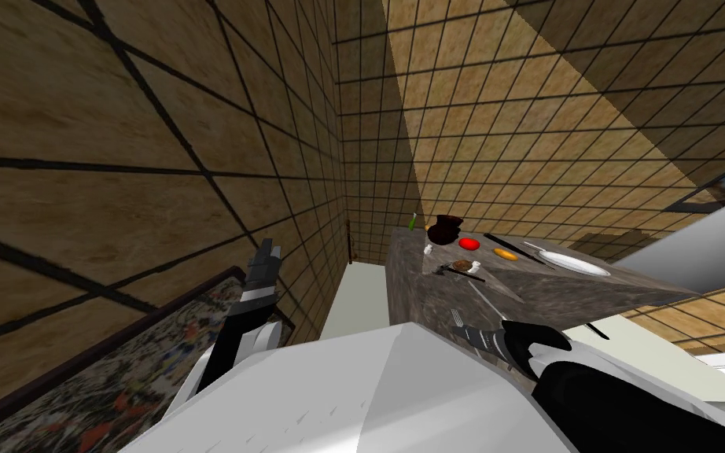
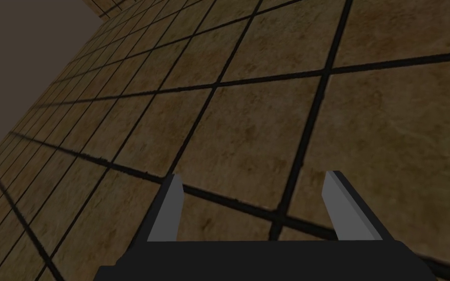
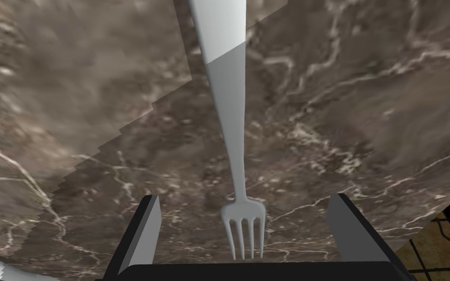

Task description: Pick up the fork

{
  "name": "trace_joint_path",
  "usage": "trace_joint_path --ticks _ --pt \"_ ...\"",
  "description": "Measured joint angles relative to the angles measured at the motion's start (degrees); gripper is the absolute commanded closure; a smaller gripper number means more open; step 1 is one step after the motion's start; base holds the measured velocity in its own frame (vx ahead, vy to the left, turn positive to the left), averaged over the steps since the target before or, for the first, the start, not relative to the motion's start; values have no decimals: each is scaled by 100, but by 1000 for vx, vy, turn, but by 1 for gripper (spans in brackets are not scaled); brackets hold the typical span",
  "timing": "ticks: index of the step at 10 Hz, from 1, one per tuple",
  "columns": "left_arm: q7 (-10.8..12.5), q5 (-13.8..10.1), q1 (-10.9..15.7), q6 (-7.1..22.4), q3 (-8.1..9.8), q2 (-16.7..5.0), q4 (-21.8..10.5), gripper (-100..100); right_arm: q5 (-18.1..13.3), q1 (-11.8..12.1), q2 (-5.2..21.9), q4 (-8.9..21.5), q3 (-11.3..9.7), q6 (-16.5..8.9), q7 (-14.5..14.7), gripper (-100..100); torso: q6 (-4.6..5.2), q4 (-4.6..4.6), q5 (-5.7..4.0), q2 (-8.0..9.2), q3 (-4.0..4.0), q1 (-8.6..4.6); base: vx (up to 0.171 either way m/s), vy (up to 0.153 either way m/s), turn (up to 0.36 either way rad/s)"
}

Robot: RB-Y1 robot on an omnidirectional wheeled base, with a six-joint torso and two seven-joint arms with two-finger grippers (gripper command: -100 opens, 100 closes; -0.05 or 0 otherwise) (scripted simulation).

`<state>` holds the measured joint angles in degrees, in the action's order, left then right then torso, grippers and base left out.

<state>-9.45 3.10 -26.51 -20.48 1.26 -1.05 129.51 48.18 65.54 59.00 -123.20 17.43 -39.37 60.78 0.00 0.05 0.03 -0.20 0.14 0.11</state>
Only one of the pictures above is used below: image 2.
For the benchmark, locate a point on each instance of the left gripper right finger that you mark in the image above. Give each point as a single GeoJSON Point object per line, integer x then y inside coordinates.
{"type": "Point", "coordinates": [352, 212]}

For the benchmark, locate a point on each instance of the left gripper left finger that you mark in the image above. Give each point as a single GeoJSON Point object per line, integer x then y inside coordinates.
{"type": "Point", "coordinates": [166, 218]}

